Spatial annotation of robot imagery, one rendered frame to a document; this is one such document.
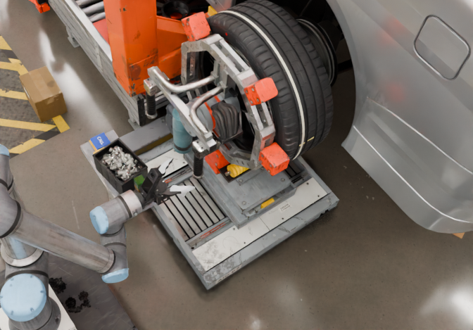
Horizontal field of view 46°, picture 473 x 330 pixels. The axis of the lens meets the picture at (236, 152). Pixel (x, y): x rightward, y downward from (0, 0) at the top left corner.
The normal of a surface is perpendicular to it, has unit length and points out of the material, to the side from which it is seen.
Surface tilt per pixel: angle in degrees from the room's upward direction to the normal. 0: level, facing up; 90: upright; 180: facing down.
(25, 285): 4
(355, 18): 90
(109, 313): 0
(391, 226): 0
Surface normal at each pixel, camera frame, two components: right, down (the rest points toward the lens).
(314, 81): 0.47, 0.11
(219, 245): 0.09, -0.54
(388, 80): -0.81, 0.45
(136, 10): 0.58, 0.71
